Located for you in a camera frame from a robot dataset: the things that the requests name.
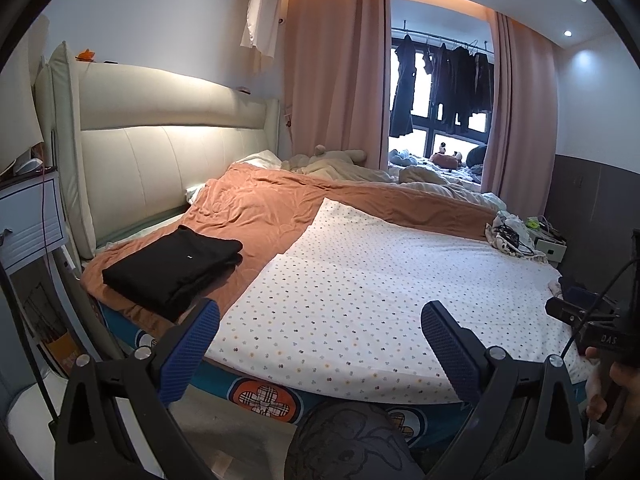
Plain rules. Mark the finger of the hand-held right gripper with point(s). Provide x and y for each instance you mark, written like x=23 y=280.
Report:
x=584 y=296
x=565 y=310

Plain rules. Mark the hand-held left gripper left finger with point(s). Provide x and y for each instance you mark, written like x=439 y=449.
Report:
x=192 y=350

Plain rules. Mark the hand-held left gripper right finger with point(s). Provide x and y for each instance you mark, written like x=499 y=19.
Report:
x=450 y=355

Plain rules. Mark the black shirt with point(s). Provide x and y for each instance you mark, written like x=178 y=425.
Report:
x=170 y=270

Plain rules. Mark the row of hanging dark clothes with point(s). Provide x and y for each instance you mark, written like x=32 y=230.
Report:
x=450 y=85

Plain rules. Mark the person's right hand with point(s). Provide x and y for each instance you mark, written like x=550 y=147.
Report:
x=625 y=385

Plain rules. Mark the white bedside table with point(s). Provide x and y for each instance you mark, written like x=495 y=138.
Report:
x=550 y=247

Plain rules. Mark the white floral blanket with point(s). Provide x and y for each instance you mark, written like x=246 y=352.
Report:
x=375 y=300

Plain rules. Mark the white patterned cloth bag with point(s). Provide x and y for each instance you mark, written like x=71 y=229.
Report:
x=507 y=232

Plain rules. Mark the person's leg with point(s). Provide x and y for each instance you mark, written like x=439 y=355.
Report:
x=350 y=445

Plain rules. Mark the orange blanket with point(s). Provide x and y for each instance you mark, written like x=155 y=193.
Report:
x=250 y=210

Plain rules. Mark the white crumpled duvet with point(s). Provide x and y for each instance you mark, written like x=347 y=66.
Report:
x=450 y=185

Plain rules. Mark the cream padded headboard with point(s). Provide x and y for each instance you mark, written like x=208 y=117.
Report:
x=160 y=170

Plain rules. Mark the pink curtain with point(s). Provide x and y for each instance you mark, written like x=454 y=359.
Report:
x=520 y=120
x=335 y=75

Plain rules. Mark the red-brown plush toy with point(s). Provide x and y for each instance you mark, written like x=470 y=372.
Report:
x=445 y=157

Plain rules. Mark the white nightstand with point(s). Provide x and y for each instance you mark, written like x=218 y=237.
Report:
x=30 y=220

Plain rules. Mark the dark framed window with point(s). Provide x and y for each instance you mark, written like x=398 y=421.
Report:
x=425 y=135

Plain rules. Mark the beige plush toy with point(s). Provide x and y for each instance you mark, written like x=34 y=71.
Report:
x=325 y=157

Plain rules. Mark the small orange object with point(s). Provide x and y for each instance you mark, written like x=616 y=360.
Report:
x=86 y=54

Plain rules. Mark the white hanging cloth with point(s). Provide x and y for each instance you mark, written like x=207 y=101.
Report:
x=260 y=10

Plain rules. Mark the clothes rail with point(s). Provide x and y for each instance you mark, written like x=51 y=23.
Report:
x=440 y=37

